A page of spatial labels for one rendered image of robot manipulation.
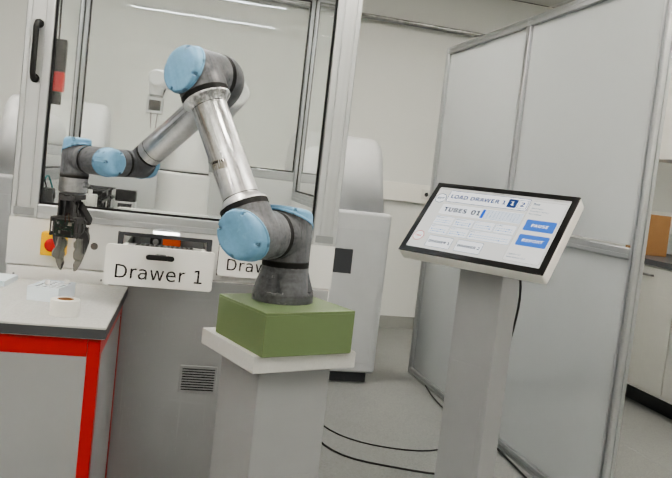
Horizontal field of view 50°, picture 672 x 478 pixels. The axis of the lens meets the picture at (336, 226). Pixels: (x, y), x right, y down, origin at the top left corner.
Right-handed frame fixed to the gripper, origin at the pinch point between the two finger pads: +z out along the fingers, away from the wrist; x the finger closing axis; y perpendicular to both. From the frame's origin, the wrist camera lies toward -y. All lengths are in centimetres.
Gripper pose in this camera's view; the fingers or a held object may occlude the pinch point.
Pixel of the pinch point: (68, 265)
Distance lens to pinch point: 213.8
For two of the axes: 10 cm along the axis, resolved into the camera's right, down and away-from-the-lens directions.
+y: 0.0, 0.6, -10.0
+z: -1.1, 9.9, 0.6
